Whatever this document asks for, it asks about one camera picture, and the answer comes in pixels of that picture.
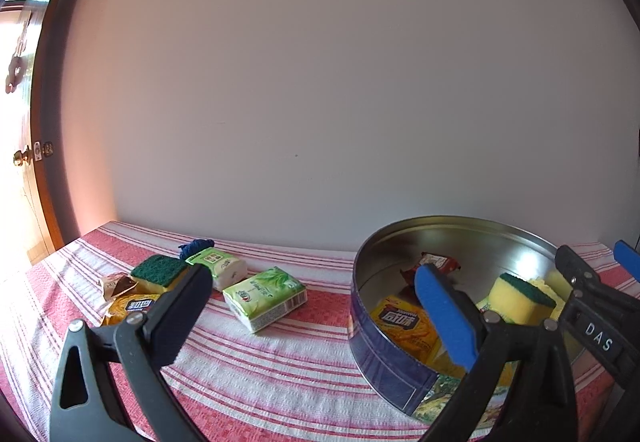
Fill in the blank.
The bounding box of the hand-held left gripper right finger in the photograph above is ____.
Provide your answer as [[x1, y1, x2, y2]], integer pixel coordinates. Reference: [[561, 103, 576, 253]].
[[415, 263, 581, 442]]

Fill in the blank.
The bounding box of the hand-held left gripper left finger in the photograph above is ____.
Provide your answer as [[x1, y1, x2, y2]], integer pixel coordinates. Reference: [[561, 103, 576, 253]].
[[49, 264, 215, 442]]

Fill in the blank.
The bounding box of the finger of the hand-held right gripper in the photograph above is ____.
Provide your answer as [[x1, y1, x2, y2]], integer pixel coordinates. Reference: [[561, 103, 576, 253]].
[[614, 239, 640, 283], [556, 244, 601, 303]]

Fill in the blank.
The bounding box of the yellow green-speckled sponge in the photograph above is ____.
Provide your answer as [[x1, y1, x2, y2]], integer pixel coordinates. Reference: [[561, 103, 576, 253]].
[[527, 269, 571, 305]]

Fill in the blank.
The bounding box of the yellow sponge green scourer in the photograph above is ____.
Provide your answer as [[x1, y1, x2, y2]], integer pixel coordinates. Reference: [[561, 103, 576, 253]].
[[475, 272, 557, 325], [129, 253, 193, 295]]

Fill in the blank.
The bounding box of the red candy packet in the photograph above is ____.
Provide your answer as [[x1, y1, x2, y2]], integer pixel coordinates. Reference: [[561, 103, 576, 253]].
[[400, 251, 463, 288]]

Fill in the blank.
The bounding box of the green white tissue pack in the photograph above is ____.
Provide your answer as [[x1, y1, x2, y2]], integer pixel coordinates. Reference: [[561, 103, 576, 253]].
[[185, 248, 247, 293]]

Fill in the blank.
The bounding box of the gold foil wrapper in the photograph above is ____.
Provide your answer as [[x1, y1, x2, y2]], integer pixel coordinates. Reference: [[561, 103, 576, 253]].
[[97, 272, 138, 315]]

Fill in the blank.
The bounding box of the round blue cookie tin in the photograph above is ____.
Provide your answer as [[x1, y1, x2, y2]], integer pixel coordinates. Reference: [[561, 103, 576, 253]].
[[348, 215, 586, 428]]

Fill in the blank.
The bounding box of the green leaf-print tissue pack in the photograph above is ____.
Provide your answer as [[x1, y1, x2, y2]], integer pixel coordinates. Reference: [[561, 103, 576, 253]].
[[222, 267, 307, 334]]

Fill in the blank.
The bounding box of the blue crumpled wrapper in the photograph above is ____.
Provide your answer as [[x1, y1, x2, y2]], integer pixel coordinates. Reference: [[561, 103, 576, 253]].
[[178, 238, 216, 260]]

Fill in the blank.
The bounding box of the red white striped tablecloth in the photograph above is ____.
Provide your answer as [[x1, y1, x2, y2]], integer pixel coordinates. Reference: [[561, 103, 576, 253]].
[[0, 221, 640, 442]]

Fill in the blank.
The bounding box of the wooden door with brass handle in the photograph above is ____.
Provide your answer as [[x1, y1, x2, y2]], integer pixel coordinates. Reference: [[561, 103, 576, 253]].
[[27, 0, 101, 255]]

